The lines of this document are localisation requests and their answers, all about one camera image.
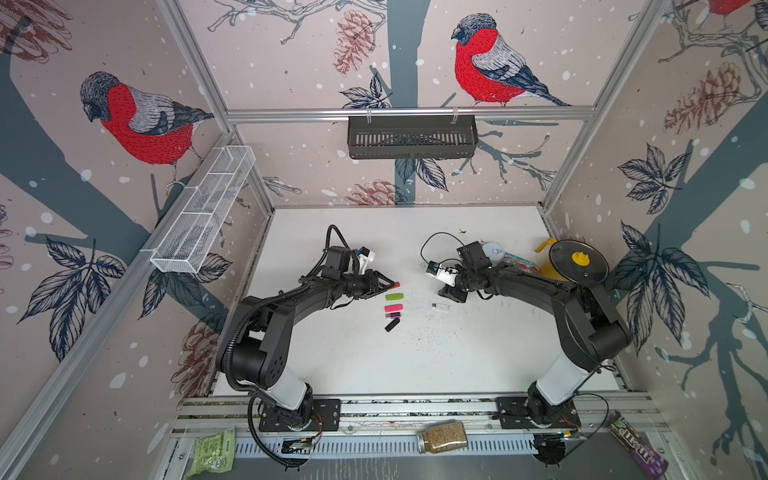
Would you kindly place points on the glass jar with grains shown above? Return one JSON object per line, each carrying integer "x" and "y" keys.
{"x": 442, "y": 437}

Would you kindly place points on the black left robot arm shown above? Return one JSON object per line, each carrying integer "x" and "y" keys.
{"x": 254, "y": 349}

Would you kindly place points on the yellow toy pot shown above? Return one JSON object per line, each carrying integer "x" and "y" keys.
{"x": 572, "y": 260}

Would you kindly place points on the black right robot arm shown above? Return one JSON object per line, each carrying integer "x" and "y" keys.
{"x": 590, "y": 329}

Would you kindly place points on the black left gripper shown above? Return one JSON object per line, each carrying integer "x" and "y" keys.
{"x": 372, "y": 284}

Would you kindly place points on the green snack bag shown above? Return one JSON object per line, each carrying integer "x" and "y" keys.
{"x": 213, "y": 454}

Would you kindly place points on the black wire basket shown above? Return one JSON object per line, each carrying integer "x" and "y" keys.
{"x": 412, "y": 137}

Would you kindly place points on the black usb drive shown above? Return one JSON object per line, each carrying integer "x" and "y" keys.
{"x": 392, "y": 324}

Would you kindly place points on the white wire shelf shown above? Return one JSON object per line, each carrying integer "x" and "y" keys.
{"x": 194, "y": 231}

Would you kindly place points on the green candy packet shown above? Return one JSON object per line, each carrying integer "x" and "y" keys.
{"x": 520, "y": 263}

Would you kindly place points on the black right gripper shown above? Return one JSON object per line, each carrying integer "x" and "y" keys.
{"x": 453, "y": 292}

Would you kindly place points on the purple candy bar pack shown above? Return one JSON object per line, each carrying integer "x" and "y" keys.
{"x": 652, "y": 462}

